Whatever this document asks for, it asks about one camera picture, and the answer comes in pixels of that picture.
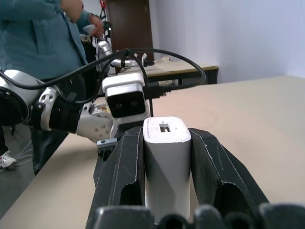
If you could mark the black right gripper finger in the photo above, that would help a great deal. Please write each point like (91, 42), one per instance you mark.
(214, 164)

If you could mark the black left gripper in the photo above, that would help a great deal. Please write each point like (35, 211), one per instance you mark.
(106, 152)

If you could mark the white charger block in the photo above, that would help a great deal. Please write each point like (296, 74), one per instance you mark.
(166, 167)

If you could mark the person's bare hand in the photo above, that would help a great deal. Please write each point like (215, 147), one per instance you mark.
(98, 26)

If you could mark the beige crumpled cloth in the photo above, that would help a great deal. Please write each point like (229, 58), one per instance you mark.
(163, 59)

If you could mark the white sneaker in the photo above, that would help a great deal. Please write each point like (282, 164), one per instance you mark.
(7, 160)

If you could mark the brown wooden door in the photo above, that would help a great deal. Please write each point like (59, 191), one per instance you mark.
(131, 26)

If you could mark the person in teal shirt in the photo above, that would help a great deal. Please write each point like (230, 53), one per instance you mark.
(40, 40)

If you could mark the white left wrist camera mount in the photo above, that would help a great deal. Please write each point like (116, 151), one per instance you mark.
(125, 95)

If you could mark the background table with dark frame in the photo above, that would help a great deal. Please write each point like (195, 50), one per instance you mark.
(176, 69)

